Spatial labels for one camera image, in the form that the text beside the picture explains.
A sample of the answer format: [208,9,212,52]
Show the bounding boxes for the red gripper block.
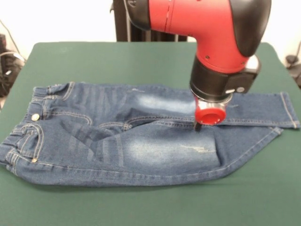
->
[193,98,227,131]

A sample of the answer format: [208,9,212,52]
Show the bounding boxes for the blue denim jeans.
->
[0,81,301,188]

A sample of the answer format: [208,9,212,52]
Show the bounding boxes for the dark green table cloth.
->
[0,41,301,226]

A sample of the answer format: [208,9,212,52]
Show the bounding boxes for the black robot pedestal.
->
[110,0,189,42]

